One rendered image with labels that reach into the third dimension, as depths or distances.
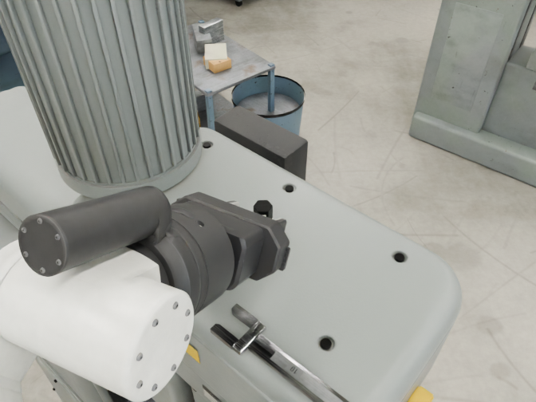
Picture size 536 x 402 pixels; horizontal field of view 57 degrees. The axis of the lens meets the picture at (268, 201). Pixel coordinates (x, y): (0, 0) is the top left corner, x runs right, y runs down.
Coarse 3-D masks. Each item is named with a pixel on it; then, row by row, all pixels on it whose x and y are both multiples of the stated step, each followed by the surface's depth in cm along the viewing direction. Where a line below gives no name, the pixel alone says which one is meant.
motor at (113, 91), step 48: (0, 0) 47; (48, 0) 45; (96, 0) 46; (144, 0) 48; (48, 48) 49; (96, 48) 49; (144, 48) 51; (48, 96) 53; (96, 96) 52; (144, 96) 54; (192, 96) 63; (96, 144) 57; (144, 144) 58; (192, 144) 66; (96, 192) 62
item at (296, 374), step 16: (240, 320) 50; (256, 320) 50; (224, 336) 49; (256, 336) 49; (240, 352) 47; (256, 352) 47; (272, 352) 47; (272, 368) 47; (288, 368) 46; (304, 368) 46; (304, 384) 45; (320, 384) 45; (320, 400) 44; (336, 400) 44
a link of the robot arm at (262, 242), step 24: (192, 216) 37; (216, 216) 44; (240, 216) 45; (264, 216) 46; (216, 240) 37; (240, 240) 40; (264, 240) 44; (288, 240) 45; (216, 264) 36; (240, 264) 41; (264, 264) 44; (216, 288) 37
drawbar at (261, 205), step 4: (260, 200) 55; (264, 200) 55; (256, 204) 54; (260, 204) 54; (264, 204) 54; (268, 204) 54; (256, 208) 54; (260, 208) 54; (264, 208) 54; (268, 208) 54; (272, 208) 54; (256, 212) 54; (260, 212) 54; (264, 212) 54; (268, 212) 54; (272, 212) 55; (268, 216) 54; (272, 216) 55
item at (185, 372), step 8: (184, 368) 68; (184, 376) 70; (192, 376) 67; (192, 384) 70; (200, 384) 67; (208, 384) 64; (200, 392) 69; (208, 392) 66; (216, 392) 63; (208, 400) 69; (216, 400) 65; (224, 400) 63
